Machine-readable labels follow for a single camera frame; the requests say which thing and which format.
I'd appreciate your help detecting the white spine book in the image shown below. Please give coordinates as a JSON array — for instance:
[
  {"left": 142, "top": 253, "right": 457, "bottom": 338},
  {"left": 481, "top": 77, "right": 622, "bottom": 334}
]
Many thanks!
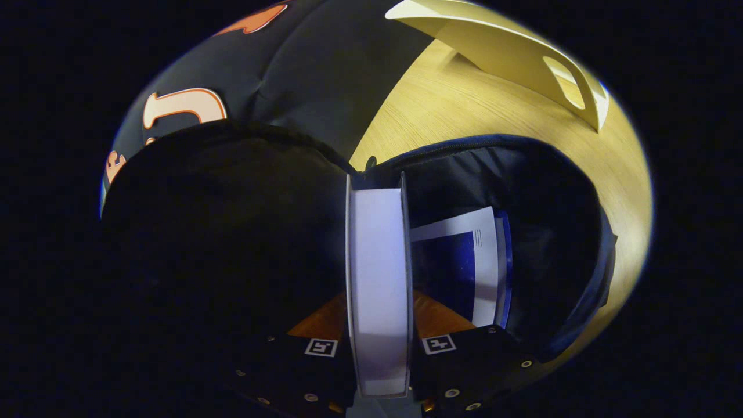
[{"left": 345, "top": 172, "right": 415, "bottom": 400}]

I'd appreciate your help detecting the blue schoolbag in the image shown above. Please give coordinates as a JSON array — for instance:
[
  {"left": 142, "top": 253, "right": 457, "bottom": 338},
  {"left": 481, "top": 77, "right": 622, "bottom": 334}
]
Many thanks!
[{"left": 100, "top": 120, "right": 618, "bottom": 372}]

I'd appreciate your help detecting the white plastic bookshelf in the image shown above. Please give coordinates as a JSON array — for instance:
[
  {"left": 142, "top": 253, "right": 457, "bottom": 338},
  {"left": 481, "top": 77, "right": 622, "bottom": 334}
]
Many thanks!
[{"left": 385, "top": 0, "right": 610, "bottom": 134}]

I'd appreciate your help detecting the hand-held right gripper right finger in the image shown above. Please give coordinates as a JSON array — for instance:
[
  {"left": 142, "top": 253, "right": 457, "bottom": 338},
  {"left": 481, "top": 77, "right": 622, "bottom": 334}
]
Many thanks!
[{"left": 410, "top": 289, "right": 550, "bottom": 414}]

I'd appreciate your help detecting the blue cover book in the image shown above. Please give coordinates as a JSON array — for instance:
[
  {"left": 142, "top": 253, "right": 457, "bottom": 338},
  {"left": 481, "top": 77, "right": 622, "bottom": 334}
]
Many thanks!
[{"left": 410, "top": 206, "right": 515, "bottom": 329}]

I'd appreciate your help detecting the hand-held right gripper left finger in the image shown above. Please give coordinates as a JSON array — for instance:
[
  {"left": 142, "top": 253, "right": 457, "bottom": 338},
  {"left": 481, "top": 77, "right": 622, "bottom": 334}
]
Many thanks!
[{"left": 228, "top": 291, "right": 350, "bottom": 416}]

